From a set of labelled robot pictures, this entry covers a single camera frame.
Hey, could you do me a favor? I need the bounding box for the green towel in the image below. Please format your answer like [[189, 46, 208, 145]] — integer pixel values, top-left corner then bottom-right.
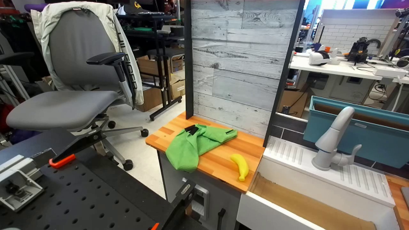
[[165, 124, 238, 173]]

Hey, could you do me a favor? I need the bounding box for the stack of cardboard boxes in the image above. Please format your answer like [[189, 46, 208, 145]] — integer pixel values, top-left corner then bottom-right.
[[135, 55, 186, 112]]

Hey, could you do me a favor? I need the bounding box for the toy kitchen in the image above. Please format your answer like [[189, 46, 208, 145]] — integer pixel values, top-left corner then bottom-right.
[[145, 0, 409, 230]]

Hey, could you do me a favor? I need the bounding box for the yellow toy banana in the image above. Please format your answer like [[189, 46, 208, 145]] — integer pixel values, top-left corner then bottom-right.
[[230, 154, 249, 182]]

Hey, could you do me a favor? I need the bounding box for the black desk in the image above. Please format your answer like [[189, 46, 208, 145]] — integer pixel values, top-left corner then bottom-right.
[[116, 11, 186, 121]]

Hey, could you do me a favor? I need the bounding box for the cardboard box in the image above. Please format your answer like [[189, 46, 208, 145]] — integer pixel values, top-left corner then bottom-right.
[[277, 89, 308, 118]]

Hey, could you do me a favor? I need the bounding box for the black clamp with orange tip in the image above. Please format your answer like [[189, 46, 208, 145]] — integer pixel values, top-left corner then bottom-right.
[[149, 179, 197, 230], [49, 126, 108, 169]]

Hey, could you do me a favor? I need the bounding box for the white headset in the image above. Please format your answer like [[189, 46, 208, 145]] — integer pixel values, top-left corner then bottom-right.
[[309, 50, 330, 66]]

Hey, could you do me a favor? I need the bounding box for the grey tap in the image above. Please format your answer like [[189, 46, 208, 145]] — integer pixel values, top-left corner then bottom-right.
[[312, 106, 362, 171]]

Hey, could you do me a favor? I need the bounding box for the white sink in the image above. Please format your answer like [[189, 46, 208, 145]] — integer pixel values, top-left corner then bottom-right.
[[237, 137, 400, 230]]

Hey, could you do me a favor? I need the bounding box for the grey office chair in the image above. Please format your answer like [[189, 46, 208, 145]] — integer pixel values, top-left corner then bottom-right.
[[6, 6, 149, 171]]

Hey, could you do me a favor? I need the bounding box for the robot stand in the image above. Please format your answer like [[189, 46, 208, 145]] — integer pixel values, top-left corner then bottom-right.
[[0, 128, 209, 230]]

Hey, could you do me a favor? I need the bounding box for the white table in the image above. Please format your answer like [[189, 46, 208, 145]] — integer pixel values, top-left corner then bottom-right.
[[289, 55, 409, 112]]

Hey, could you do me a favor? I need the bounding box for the hand controller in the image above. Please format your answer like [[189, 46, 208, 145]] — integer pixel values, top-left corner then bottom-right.
[[329, 48, 342, 65]]

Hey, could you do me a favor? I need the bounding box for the white tile panel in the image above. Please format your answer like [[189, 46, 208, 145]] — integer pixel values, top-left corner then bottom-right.
[[314, 9, 400, 58]]

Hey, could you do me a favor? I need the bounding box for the black machine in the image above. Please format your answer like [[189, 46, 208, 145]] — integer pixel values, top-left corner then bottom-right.
[[347, 37, 382, 65]]

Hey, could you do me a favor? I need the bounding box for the teal box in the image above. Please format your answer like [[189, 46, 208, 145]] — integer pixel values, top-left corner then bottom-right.
[[303, 96, 409, 169]]

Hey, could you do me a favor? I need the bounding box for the light grey jacket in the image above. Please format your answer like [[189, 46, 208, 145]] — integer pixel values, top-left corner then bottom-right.
[[31, 1, 144, 106]]

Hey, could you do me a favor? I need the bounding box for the flat white box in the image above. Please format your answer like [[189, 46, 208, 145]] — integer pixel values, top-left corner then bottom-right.
[[372, 65, 408, 79]]

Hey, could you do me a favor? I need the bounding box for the black cabinet handle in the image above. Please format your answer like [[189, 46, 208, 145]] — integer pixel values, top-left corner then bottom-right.
[[217, 208, 226, 230]]

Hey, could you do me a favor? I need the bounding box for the grey metal bracket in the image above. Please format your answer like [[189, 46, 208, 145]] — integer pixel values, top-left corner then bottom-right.
[[0, 155, 44, 212]]

